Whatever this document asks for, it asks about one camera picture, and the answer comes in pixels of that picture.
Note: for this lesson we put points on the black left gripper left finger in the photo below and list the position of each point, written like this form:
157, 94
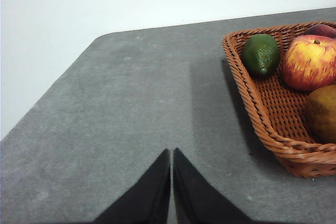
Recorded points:
149, 195

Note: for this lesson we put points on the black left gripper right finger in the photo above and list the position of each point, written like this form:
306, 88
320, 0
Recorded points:
194, 195

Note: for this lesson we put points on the brown wicker basket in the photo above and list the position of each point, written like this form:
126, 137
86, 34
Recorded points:
265, 103

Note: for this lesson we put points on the green avocado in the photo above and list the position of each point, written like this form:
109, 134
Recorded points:
260, 53

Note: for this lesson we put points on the red yellow apple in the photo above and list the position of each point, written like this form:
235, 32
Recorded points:
309, 64

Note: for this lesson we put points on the dark red plum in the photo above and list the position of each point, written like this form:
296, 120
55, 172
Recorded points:
323, 30

